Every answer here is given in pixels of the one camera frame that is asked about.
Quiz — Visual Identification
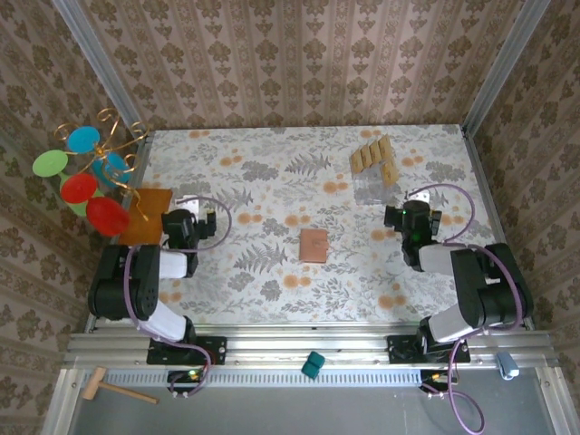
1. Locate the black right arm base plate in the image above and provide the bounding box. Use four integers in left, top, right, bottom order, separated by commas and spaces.
386, 333, 472, 365

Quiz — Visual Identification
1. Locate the floral tablecloth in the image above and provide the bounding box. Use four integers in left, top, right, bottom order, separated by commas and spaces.
104, 124, 522, 325

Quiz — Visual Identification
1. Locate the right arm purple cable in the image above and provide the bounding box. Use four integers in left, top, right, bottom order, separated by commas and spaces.
405, 183, 527, 435

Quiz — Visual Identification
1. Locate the white blue clip device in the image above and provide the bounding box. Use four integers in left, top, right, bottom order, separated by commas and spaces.
495, 352, 521, 381

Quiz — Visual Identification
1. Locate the teal small box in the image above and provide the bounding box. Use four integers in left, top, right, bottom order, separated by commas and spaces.
301, 350, 326, 380

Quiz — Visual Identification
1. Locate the orange wooden rack base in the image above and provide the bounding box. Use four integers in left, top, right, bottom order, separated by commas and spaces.
116, 187, 175, 248

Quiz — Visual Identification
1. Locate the blue plastic wine glass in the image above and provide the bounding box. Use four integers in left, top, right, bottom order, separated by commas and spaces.
66, 125, 136, 189

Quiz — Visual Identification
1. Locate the wide aluminium base rail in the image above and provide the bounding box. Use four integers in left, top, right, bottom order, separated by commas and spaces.
63, 322, 556, 371

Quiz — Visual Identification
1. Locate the grey metal panel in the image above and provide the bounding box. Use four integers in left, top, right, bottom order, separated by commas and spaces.
43, 367, 580, 435

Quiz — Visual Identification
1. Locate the grey slotted cable duct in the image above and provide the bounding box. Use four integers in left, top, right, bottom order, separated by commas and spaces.
79, 367, 454, 389

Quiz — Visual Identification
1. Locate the small wooden mallet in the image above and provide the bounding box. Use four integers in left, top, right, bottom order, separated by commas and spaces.
82, 366, 160, 405

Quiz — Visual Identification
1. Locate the gold wire glass rack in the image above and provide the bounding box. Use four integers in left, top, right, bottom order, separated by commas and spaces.
53, 107, 151, 224

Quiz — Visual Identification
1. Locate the green plastic wine glass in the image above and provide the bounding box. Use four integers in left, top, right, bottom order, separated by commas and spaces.
32, 149, 99, 218

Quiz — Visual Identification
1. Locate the aluminium frame post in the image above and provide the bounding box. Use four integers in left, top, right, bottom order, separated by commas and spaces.
51, 0, 153, 137
460, 0, 553, 137

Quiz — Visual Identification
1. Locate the red plastic wine glass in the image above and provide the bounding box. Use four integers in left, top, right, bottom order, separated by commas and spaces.
60, 173, 132, 237

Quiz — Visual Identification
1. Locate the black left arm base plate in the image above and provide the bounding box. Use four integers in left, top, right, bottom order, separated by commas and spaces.
146, 333, 228, 366

